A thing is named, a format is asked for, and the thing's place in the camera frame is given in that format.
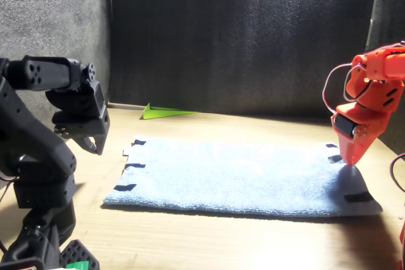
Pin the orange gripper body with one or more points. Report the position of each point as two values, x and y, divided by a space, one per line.
364 121

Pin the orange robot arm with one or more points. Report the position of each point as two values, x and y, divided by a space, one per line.
383 71

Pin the light blue towel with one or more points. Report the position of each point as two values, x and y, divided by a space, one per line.
240 178

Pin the lime green plastic bracket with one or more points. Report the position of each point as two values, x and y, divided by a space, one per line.
158 113

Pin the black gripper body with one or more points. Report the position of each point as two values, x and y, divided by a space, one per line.
85 126

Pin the grey foam panel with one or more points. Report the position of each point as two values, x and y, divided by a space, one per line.
237 45
47 14
389 14

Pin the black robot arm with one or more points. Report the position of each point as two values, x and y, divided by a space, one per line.
34 143

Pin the green table clamp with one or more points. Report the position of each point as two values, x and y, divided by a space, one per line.
77 265

